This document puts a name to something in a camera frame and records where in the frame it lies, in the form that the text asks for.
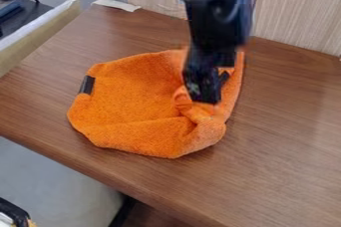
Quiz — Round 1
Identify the orange cloth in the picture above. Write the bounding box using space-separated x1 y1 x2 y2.
65 49 247 159

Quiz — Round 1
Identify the cardboard box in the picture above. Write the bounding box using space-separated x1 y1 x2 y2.
0 0 83 78

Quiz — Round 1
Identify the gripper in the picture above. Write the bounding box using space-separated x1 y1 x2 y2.
180 43 239 106

